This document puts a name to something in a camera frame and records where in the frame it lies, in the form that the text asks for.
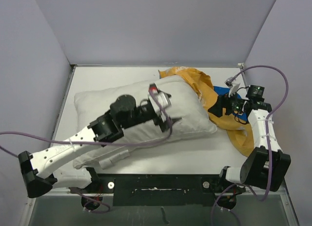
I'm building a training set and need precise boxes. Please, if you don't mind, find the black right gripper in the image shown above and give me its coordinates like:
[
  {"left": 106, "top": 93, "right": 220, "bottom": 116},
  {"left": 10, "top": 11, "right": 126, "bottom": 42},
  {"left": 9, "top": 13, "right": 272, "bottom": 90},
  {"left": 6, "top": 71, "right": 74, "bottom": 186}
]
[{"left": 208, "top": 88, "right": 248, "bottom": 117}]

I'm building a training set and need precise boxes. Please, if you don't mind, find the blue yellow Mickey pillowcase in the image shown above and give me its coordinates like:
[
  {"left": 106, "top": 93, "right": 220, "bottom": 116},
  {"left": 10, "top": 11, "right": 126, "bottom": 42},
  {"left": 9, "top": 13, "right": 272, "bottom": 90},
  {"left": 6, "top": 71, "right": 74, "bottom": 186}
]
[{"left": 159, "top": 67, "right": 254, "bottom": 157}]

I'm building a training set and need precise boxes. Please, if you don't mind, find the white pillow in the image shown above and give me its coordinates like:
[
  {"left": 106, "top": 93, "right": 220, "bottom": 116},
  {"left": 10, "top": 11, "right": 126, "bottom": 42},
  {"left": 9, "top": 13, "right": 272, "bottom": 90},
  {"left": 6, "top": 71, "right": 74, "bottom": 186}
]
[{"left": 73, "top": 75, "right": 217, "bottom": 169}]

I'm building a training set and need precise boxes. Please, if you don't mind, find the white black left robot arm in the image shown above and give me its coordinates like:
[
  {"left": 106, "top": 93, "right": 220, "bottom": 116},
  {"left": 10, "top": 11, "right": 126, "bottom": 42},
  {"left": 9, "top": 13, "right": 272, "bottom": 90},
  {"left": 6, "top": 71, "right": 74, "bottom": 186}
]
[{"left": 18, "top": 92, "right": 181, "bottom": 198}]

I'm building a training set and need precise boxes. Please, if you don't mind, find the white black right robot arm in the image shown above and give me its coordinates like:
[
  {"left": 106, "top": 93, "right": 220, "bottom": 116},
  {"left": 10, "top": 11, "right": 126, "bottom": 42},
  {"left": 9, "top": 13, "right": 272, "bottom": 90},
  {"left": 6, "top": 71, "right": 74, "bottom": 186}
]
[{"left": 208, "top": 84, "right": 291, "bottom": 191}]

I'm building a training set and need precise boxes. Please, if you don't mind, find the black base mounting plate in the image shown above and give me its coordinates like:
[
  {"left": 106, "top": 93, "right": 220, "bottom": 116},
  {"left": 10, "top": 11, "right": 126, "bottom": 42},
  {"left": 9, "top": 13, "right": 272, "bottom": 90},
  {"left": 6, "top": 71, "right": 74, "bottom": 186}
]
[{"left": 70, "top": 172, "right": 246, "bottom": 207}]

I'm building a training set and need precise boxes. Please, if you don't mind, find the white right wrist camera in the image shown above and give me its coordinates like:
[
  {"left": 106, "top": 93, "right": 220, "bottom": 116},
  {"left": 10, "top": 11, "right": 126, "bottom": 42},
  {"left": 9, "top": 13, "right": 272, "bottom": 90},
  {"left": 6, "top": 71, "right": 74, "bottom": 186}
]
[{"left": 225, "top": 77, "right": 240, "bottom": 97}]

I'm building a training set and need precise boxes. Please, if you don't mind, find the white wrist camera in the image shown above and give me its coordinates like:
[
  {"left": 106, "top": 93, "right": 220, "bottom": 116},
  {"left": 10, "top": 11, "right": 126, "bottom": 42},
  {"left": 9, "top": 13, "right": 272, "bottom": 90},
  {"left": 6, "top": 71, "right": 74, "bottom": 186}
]
[
  {"left": 225, "top": 77, "right": 240, "bottom": 97},
  {"left": 148, "top": 83, "right": 172, "bottom": 111}
]

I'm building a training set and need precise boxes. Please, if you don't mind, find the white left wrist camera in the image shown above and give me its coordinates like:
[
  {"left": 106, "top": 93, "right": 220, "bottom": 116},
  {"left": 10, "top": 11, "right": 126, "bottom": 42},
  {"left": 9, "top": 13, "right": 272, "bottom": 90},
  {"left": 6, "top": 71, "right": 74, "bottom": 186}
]
[{"left": 148, "top": 83, "right": 172, "bottom": 111}]

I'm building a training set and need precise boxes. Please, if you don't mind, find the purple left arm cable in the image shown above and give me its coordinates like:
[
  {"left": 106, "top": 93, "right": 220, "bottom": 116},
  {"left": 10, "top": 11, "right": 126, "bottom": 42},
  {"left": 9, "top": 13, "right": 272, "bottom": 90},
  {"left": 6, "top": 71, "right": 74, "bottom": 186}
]
[{"left": 0, "top": 89, "right": 174, "bottom": 214}]

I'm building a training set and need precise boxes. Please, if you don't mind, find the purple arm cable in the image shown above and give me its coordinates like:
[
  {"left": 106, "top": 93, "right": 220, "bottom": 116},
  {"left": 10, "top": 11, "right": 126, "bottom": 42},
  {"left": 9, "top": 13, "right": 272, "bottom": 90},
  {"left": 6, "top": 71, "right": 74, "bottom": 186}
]
[
  {"left": 211, "top": 64, "right": 289, "bottom": 226},
  {"left": 0, "top": 89, "right": 174, "bottom": 214}
]

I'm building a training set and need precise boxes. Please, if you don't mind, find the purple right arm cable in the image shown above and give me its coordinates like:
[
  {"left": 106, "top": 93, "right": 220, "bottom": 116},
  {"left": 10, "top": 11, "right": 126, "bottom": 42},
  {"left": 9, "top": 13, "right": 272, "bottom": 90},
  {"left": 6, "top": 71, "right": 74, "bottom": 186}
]
[{"left": 211, "top": 64, "right": 289, "bottom": 226}]

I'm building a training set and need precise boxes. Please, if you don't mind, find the aluminium frame rail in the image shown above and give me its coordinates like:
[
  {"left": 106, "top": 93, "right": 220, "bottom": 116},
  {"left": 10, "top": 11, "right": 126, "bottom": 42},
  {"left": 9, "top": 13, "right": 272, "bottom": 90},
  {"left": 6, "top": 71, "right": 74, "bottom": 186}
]
[{"left": 22, "top": 174, "right": 298, "bottom": 226}]

